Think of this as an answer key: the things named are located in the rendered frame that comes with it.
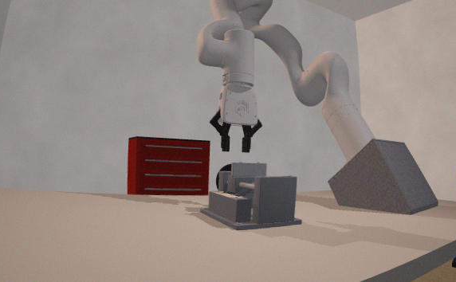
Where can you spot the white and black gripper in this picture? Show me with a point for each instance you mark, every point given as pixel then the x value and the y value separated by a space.
pixel 238 105

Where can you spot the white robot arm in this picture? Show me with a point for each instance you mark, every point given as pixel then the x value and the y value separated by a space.
pixel 327 78

